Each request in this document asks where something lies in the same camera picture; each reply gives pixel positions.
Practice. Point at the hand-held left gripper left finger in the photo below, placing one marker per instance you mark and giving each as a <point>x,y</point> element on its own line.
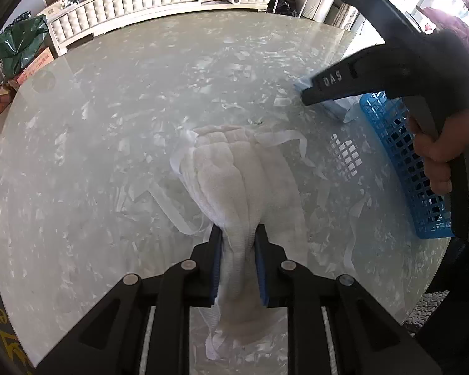
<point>217,265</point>

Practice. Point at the person's right hand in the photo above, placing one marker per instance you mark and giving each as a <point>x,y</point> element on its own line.
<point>434,160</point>

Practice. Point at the printed cardboard box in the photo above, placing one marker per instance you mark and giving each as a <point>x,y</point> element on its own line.
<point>35,66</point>

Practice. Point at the black bag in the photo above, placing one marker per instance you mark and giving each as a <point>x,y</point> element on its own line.
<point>285,6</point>

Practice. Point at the green plastic bag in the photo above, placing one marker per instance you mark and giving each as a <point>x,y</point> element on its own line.
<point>19,43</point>

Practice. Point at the grey textured rug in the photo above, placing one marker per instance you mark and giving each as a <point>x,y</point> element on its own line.
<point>426,312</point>

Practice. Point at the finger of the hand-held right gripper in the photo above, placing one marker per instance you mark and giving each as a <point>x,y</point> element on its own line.
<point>348,80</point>

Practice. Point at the white tufted cabinet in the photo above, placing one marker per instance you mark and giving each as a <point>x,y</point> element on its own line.
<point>140,4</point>

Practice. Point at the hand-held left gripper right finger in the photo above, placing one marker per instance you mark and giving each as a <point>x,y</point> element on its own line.
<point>261,273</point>

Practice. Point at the beige curtain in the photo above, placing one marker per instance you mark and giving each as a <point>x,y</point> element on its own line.
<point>344,15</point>

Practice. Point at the blue plastic laundry basket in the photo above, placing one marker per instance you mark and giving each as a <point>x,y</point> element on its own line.
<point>414,203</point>

